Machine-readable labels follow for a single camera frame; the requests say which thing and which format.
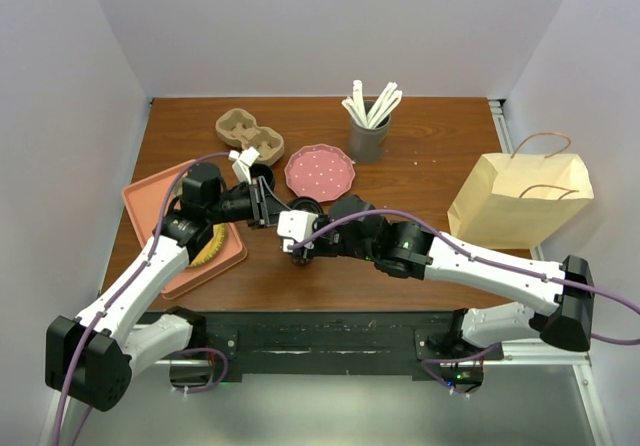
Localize white paper straw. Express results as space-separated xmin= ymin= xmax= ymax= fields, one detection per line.
xmin=366 ymin=82 xmax=403 ymax=129
xmin=352 ymin=80 xmax=368 ymax=129
xmin=341 ymin=97 xmax=367 ymax=128

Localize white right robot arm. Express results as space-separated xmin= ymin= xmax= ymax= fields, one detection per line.
xmin=292 ymin=196 xmax=594 ymax=359

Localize yellow green woven coaster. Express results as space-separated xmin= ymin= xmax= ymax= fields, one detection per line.
xmin=188 ymin=224 xmax=227 ymax=269

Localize beige paper takeout bag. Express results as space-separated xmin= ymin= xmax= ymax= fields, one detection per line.
xmin=447 ymin=147 xmax=594 ymax=250

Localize black takeout coffee cup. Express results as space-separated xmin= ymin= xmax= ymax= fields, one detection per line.
xmin=291 ymin=249 xmax=313 ymax=267

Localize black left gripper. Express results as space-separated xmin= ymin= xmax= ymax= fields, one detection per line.
xmin=206 ymin=176 xmax=286 ymax=230

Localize beige cardboard cup carrier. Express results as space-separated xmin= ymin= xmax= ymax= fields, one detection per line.
xmin=215 ymin=108 xmax=285 ymax=166

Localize pink polka dot plate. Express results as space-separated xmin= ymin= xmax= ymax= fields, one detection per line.
xmin=284 ymin=144 xmax=356 ymax=203

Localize grey straw holder cup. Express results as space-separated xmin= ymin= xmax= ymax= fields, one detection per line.
xmin=348 ymin=115 xmax=391 ymax=164

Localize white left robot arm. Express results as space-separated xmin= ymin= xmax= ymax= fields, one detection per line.
xmin=44 ymin=157 xmax=288 ymax=411

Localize stack of black cups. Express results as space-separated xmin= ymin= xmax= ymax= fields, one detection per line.
xmin=250 ymin=164 xmax=276 ymax=191

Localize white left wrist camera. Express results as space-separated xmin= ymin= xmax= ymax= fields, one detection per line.
xmin=228 ymin=147 xmax=259 ymax=183

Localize salmon pink tray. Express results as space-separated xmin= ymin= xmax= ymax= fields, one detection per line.
xmin=122 ymin=162 xmax=248 ymax=300

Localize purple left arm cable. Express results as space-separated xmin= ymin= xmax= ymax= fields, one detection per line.
xmin=49 ymin=151 xmax=234 ymax=446

